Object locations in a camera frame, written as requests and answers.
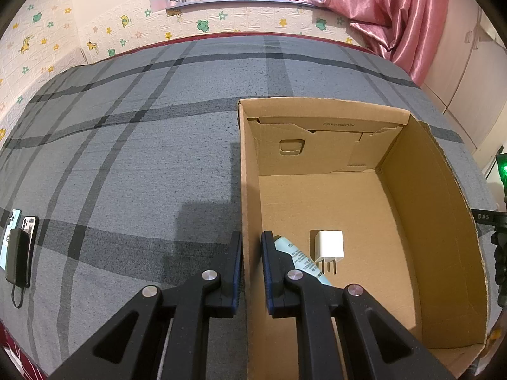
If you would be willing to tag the light blue tube bottle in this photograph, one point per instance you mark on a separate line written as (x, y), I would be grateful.
(300, 260)

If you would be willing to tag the light green smartphone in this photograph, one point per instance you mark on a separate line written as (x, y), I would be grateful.
(12, 223)

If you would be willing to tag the small white plug charger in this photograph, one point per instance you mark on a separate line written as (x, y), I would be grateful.
(329, 250)

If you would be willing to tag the phone with dark case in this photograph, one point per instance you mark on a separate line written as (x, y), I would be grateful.
(30, 226)

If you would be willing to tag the black power bank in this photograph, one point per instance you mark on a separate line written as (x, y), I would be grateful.
(17, 265)

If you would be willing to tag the brown cardboard box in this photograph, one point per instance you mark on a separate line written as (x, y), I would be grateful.
(378, 175)

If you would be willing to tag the beige wardrobe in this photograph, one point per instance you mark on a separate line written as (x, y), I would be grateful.
(467, 80)

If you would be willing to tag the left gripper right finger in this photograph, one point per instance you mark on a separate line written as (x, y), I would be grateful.
(342, 333)

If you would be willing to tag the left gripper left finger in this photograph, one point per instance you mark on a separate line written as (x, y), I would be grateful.
(162, 333)

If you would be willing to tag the grey plaid bed cover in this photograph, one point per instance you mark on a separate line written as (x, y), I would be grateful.
(132, 166)

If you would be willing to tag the pink satin curtain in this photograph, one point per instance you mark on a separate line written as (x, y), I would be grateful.
(405, 32)

